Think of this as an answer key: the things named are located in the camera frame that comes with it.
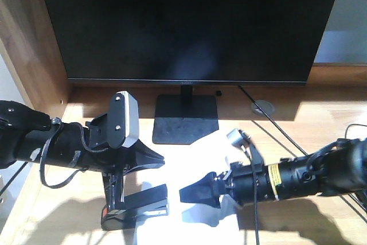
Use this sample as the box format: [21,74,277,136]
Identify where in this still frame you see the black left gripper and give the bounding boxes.
[84,113,165,213]

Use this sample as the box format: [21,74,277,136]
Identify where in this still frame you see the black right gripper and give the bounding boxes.
[179,143,278,208]

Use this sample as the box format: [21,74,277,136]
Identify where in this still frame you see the white paper sheets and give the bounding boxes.
[134,130,259,244]

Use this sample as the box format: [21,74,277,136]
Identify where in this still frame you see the black stapler with orange button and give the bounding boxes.
[101,184,168,231]

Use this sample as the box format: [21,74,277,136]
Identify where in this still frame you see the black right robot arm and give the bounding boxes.
[179,138,366,208]

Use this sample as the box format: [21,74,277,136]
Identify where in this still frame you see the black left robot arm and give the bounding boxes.
[1,96,167,214]

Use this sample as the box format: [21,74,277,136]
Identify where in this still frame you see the black computer monitor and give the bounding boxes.
[45,0,335,144]

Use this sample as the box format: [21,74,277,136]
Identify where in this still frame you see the grey camera on left gripper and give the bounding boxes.
[107,91,139,149]

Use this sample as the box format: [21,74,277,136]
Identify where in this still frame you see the grey camera on gripper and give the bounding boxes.
[107,91,139,149]
[227,129,251,149]

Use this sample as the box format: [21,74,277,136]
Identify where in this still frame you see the grey camera on right gripper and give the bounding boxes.
[227,129,251,149]

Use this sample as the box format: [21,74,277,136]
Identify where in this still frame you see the grey desk cable grommet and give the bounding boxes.
[251,100,275,115]

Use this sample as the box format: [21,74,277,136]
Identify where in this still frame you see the black monitor cable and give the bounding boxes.
[237,84,309,155]

